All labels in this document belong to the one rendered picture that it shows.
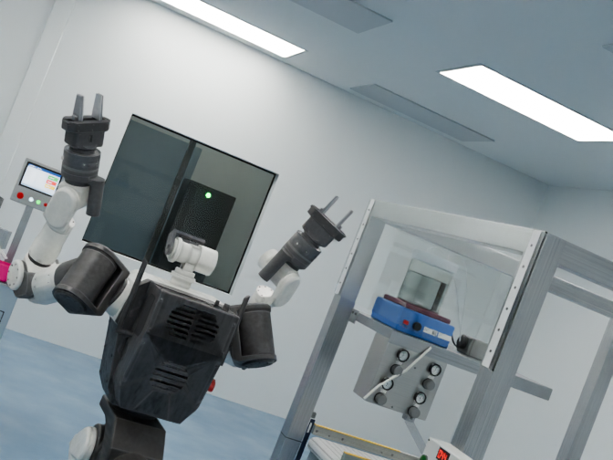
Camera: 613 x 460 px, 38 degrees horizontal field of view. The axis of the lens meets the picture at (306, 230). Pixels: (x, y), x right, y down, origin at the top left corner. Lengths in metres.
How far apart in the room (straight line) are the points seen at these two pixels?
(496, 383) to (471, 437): 0.14
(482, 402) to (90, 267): 0.95
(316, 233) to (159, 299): 0.57
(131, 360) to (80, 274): 0.23
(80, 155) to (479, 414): 1.11
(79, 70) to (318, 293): 2.78
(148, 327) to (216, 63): 5.68
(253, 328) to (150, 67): 5.39
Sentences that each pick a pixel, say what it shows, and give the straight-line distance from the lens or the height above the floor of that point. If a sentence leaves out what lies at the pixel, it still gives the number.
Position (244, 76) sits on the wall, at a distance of 7.58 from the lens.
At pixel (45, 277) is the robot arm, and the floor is 1.18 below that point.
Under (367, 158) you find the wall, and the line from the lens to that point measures 7.89.
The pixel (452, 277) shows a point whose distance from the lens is 2.35.
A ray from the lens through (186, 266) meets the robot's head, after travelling 2.17.
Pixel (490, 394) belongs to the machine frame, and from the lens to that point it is 2.09.
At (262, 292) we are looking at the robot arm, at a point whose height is 1.32.
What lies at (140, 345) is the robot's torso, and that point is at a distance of 1.99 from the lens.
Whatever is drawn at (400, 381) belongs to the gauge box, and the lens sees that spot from 2.72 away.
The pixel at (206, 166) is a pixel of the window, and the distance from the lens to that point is 7.59.
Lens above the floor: 1.48
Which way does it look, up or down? 1 degrees up
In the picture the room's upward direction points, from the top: 22 degrees clockwise
